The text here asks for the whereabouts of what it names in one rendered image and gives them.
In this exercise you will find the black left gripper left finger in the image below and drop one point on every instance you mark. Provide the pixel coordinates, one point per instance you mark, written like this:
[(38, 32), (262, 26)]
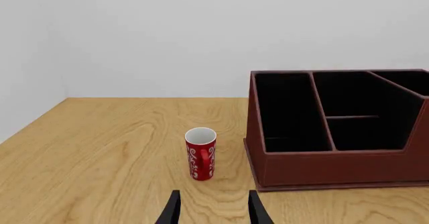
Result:
[(171, 212)]

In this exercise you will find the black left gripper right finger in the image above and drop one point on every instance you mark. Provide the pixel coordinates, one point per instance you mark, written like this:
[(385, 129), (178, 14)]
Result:
[(257, 212)]

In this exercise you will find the red-brown desk caddy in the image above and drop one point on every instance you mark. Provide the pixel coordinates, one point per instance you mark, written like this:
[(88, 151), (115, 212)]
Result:
[(335, 168)]

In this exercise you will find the red patterned mug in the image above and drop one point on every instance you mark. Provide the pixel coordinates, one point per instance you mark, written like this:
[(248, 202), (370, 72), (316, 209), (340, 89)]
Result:
[(200, 156)]

